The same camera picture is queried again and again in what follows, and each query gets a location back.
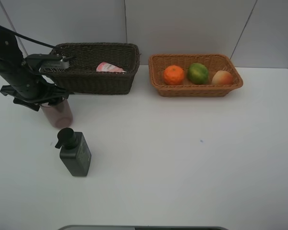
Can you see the pink lotion bottle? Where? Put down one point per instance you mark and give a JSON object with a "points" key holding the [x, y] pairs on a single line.
{"points": [[107, 67]]}

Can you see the orange mandarin fruit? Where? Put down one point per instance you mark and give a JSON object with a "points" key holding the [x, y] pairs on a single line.
{"points": [[173, 75]]}

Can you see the black pump dispenser bottle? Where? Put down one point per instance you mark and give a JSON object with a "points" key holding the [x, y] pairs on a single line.
{"points": [[74, 152]]}

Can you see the green mango fruit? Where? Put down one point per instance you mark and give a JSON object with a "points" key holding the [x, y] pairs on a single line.
{"points": [[198, 74]]}

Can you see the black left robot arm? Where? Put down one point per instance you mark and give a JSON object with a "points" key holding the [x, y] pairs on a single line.
{"points": [[11, 57]]}

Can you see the dark brown wicker basket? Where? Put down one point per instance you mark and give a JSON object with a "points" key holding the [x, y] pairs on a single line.
{"points": [[82, 76]]}

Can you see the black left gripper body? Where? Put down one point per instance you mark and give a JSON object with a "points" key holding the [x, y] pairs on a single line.
{"points": [[32, 86]]}

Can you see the light orange wicker basket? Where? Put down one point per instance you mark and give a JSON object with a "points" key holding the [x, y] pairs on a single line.
{"points": [[214, 62]]}

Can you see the translucent pink plastic cup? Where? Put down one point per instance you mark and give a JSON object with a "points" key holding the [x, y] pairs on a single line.
{"points": [[59, 115]]}

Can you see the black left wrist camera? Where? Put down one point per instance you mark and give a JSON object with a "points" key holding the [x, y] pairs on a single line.
{"points": [[41, 61]]}

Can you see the red-yellow peach fruit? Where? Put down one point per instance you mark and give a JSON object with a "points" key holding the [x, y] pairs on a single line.
{"points": [[222, 78]]}

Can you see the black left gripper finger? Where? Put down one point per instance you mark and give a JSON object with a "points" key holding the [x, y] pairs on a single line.
{"points": [[29, 103], [56, 101]]}

